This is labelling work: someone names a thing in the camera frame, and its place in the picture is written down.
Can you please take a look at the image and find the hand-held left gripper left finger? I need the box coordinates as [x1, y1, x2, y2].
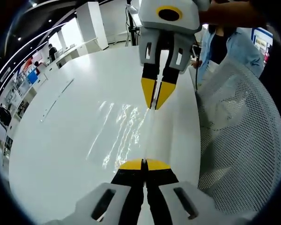
[76, 158, 146, 225]

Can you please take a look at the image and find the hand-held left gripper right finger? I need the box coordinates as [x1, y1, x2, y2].
[144, 158, 214, 225]

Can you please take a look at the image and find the single clear food bag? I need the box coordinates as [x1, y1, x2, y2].
[140, 103, 177, 165]

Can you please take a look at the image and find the pile of clear packaging bags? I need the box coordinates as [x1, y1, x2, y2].
[85, 100, 148, 170]

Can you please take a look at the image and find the open laptop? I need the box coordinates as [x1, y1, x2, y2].
[127, 2, 141, 27]

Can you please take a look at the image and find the black monitor stand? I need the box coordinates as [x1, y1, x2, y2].
[125, 0, 141, 48]

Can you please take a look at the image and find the white square pillar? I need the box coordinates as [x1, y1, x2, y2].
[75, 1, 109, 53]

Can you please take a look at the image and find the long white counter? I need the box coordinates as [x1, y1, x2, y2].
[4, 37, 99, 118]

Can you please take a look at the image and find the white mesh office chair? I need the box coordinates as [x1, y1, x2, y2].
[194, 58, 281, 218]

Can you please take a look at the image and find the blue box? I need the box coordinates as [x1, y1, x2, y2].
[26, 69, 40, 85]

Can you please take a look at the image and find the black cable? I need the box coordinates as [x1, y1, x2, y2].
[192, 39, 203, 92]

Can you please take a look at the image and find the white table cable cover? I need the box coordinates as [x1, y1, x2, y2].
[39, 78, 75, 123]

